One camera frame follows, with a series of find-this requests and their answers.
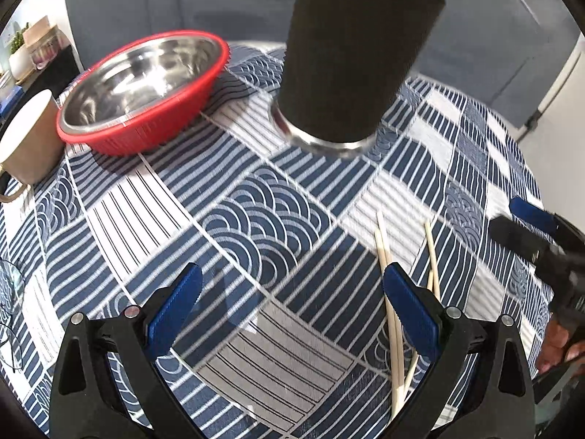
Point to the beige ceramic mug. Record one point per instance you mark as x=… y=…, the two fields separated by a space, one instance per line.
x=31 y=147

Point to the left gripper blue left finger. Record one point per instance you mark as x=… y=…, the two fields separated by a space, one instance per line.
x=85 y=401

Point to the grey fabric backdrop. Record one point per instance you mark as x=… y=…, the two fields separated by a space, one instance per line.
x=505 y=53

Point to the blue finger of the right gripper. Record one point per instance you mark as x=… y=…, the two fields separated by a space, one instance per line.
x=517 y=239
x=535 y=216

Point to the person's right hand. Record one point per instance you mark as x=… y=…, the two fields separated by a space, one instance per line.
x=554 y=349

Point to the black cylindrical utensil holder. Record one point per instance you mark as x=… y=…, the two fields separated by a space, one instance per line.
x=345 y=61

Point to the red steel bowl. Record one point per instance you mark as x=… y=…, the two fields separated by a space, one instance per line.
x=143 y=94

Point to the pink candle jar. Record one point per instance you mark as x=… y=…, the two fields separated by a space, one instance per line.
x=44 y=42

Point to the small potted plant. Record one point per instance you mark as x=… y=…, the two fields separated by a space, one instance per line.
x=20 y=61

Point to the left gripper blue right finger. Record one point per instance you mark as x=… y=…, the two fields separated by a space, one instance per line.
x=498 y=401

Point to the blue patterned tablecloth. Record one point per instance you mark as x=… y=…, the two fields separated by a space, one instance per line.
x=288 y=338

